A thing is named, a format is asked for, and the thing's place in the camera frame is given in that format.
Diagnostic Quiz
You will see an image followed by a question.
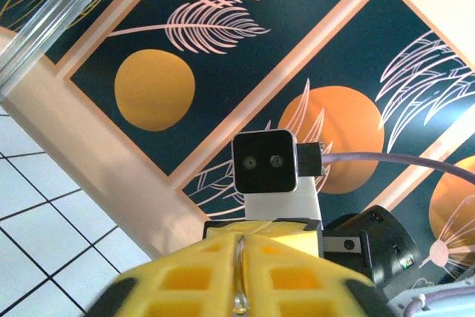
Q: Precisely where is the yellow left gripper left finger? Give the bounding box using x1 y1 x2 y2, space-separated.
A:
84 237 240 317

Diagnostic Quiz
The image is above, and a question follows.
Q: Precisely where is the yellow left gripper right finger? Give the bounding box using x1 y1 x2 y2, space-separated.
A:
243 237 390 317

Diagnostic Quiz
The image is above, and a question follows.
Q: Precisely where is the dark panel, orange circle, flower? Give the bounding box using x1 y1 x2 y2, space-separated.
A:
385 153 475 288

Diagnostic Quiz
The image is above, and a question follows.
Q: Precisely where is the dark panel, yellow oval, feather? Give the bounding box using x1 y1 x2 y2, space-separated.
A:
66 0 374 184

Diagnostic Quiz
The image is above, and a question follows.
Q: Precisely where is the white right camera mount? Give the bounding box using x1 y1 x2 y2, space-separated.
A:
243 175 323 222

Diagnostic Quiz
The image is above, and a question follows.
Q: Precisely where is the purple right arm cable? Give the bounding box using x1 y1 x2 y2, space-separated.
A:
296 141 475 317

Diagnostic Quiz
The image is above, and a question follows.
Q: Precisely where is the aluminium frame post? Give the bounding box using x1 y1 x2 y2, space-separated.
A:
0 0 125 94

